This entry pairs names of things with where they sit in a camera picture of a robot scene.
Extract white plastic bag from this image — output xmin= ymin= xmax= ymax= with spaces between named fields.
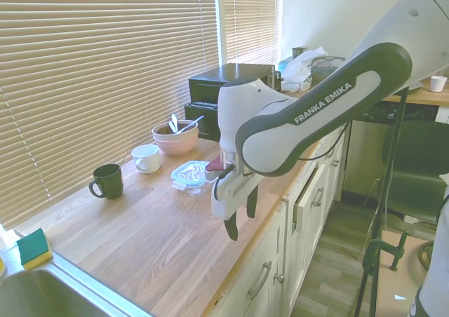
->
xmin=281 ymin=46 xmax=329 ymax=94

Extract pink bowl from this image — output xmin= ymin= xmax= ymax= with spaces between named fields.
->
xmin=154 ymin=129 xmax=200 ymax=157

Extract white mug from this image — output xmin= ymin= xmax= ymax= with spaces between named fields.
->
xmin=131 ymin=144 xmax=161 ymax=175

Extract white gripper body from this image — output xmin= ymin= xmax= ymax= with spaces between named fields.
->
xmin=210 ymin=171 xmax=260 ymax=222

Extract small white cup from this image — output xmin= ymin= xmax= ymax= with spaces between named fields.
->
xmin=430 ymin=75 xmax=449 ymax=93

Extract green chair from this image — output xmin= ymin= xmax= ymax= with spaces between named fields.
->
xmin=381 ymin=122 xmax=449 ymax=224

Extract narrow beige window blind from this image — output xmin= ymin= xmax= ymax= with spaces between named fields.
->
xmin=222 ymin=0 xmax=279 ymax=66

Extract black toaster oven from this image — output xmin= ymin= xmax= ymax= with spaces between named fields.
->
xmin=184 ymin=63 xmax=276 ymax=141

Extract glass food container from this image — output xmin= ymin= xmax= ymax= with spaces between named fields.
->
xmin=174 ymin=176 xmax=215 ymax=197

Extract yellow and green sponge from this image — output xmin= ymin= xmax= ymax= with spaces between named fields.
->
xmin=15 ymin=227 xmax=54 ymax=271

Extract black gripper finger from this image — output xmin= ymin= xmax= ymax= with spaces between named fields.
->
xmin=245 ymin=184 xmax=260 ymax=220
xmin=223 ymin=210 xmax=241 ymax=242

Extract long white spoon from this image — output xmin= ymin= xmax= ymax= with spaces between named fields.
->
xmin=177 ymin=115 xmax=206 ymax=135

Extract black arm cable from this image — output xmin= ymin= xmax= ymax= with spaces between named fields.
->
xmin=300 ymin=126 xmax=347 ymax=162

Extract black camera stand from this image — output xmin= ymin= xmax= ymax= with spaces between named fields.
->
xmin=352 ymin=85 xmax=412 ymax=317

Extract dark green mug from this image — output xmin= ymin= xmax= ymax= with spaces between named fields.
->
xmin=88 ymin=163 xmax=125 ymax=201

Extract red wrist camera mount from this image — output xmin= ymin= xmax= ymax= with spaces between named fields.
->
xmin=205 ymin=158 xmax=225 ymax=182

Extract wide beige window blind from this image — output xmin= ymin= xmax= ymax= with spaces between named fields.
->
xmin=0 ymin=0 xmax=220 ymax=232

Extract steel sink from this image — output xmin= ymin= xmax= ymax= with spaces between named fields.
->
xmin=0 ymin=257 xmax=152 ymax=317

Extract clear lid with green seal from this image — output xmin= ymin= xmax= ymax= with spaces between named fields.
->
xmin=170 ymin=158 xmax=216 ymax=186

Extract white cabinet drawer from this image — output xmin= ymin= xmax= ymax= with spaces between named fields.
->
xmin=292 ymin=161 xmax=333 ymax=234

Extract black wire basket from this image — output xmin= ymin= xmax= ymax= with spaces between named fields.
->
xmin=310 ymin=55 xmax=347 ymax=87

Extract black dishwasher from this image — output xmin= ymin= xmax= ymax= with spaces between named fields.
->
xmin=342 ymin=102 xmax=440 ymax=192

